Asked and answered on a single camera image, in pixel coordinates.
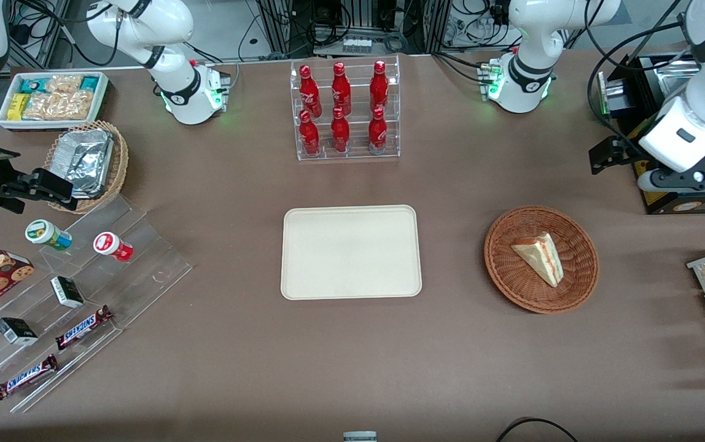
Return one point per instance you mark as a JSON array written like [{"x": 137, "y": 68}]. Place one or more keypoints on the triangular sandwich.
[{"x": 543, "y": 258}]

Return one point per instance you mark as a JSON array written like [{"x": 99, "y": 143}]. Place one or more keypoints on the aluminium foil tray stack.
[{"x": 85, "y": 159}]

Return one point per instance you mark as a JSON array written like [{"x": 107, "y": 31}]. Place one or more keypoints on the large clear cracker bag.
[{"x": 58, "y": 105}]

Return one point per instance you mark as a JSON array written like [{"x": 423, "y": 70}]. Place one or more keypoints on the small grey device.
[{"x": 360, "y": 436}]

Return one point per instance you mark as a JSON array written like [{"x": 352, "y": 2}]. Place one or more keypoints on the small black white box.
[
  {"x": 67, "y": 292},
  {"x": 16, "y": 331}
]

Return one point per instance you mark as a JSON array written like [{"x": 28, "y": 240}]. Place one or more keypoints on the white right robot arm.
[{"x": 174, "y": 92}]

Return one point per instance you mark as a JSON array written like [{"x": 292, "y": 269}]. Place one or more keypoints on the white power strip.
[{"x": 357, "y": 45}]

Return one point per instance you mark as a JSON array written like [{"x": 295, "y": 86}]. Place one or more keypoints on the clear acrylic bottle rack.
[{"x": 358, "y": 153}]

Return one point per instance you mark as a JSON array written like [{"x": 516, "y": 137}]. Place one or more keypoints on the light wicker basket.
[{"x": 120, "y": 166}]

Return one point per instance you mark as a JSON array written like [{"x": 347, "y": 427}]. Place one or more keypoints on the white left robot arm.
[{"x": 524, "y": 73}]

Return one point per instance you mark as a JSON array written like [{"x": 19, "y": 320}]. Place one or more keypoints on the small clear cracker bag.
[{"x": 64, "y": 83}]

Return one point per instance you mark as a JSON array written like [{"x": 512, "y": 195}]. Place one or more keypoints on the clear acrylic stepped stand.
[{"x": 144, "y": 264}]

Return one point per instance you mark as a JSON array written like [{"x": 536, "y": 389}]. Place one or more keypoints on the white rectangular snack bin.
[{"x": 104, "y": 101}]

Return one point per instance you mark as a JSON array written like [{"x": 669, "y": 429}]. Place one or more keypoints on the red cola bottle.
[
  {"x": 308, "y": 89},
  {"x": 341, "y": 87},
  {"x": 377, "y": 132},
  {"x": 309, "y": 136},
  {"x": 379, "y": 85},
  {"x": 340, "y": 134}
]

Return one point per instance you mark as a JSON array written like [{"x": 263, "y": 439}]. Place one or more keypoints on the Snickers chocolate bar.
[
  {"x": 82, "y": 328},
  {"x": 24, "y": 377}
]

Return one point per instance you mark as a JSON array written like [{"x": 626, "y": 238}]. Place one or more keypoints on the stainless steel food pan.
[{"x": 672, "y": 77}]

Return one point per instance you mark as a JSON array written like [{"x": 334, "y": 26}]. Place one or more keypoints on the green lid snack cup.
[{"x": 42, "y": 232}]

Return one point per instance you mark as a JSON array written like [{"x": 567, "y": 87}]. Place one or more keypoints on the red lid snack cup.
[{"x": 107, "y": 244}]

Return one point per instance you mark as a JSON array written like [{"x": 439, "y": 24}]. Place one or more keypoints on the black hot food display case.
[{"x": 696, "y": 205}]

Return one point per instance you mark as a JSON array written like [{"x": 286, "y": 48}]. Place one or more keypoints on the yellow snack pack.
[{"x": 17, "y": 107}]

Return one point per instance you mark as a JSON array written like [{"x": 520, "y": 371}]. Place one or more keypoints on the teal snack pack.
[
  {"x": 34, "y": 85},
  {"x": 91, "y": 83}
]

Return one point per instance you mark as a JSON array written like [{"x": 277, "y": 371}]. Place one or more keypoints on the round brown wicker basket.
[{"x": 512, "y": 282}]

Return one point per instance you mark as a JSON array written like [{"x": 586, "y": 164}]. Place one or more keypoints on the beige plastic tray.
[{"x": 351, "y": 253}]

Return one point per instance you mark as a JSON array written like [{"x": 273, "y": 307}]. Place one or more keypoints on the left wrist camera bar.
[{"x": 684, "y": 179}]

